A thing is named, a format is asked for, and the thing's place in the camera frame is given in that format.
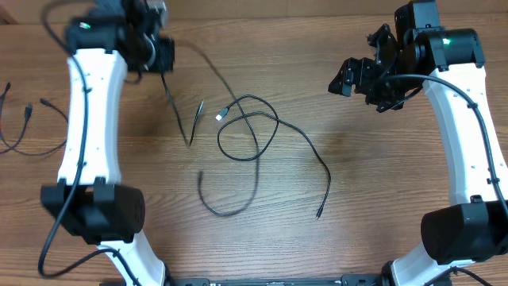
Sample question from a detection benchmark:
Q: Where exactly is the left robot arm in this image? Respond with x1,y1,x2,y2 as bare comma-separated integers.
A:
40,1,175,285

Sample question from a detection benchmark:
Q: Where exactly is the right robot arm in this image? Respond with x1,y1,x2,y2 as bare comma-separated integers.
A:
328,1,507,285

